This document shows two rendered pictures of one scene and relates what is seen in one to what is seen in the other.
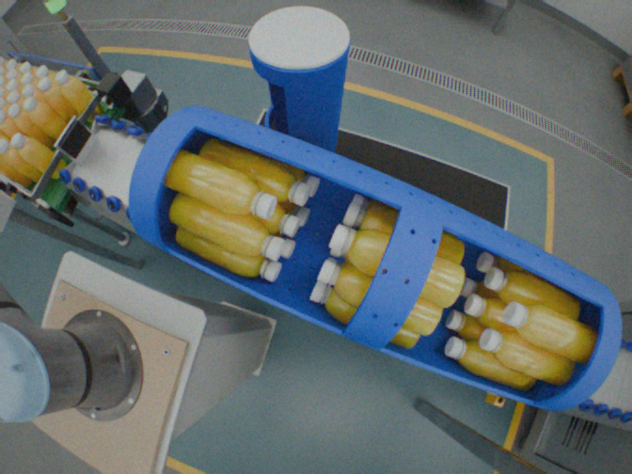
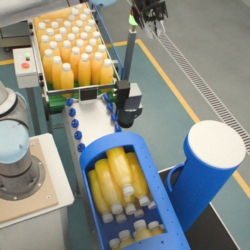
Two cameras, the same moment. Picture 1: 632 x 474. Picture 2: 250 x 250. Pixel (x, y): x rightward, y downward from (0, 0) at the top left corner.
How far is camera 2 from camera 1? 0.57 m
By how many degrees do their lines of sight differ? 30
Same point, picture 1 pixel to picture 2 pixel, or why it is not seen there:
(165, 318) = (60, 188)
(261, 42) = (196, 132)
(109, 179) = (85, 123)
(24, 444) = not seen: outside the picture
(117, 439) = not seen: outside the picture
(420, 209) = (174, 240)
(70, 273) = (43, 140)
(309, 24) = (226, 142)
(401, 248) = (152, 242)
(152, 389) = (27, 203)
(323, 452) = not seen: outside the picture
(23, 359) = (24, 147)
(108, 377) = (23, 182)
